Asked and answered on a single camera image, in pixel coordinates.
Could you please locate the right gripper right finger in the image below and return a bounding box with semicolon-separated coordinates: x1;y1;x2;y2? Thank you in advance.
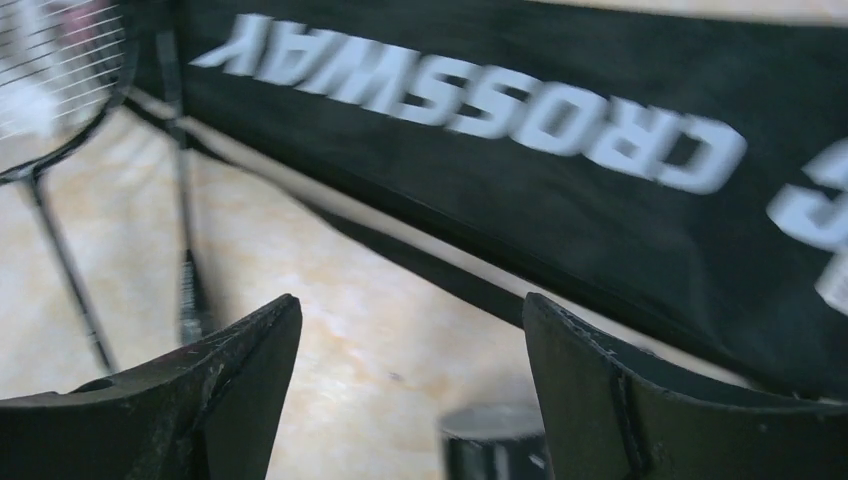
522;293;847;479

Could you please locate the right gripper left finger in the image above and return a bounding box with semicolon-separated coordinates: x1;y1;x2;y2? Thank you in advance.
1;295;302;479

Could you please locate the black racket bag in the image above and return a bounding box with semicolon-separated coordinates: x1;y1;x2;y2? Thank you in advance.
153;1;847;399

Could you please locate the black shuttlecock tube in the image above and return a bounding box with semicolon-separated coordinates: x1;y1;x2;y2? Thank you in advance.
439;403;552;480

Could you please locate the badminton racket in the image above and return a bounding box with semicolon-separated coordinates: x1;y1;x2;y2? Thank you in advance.
156;29;214;345
1;1;140;374

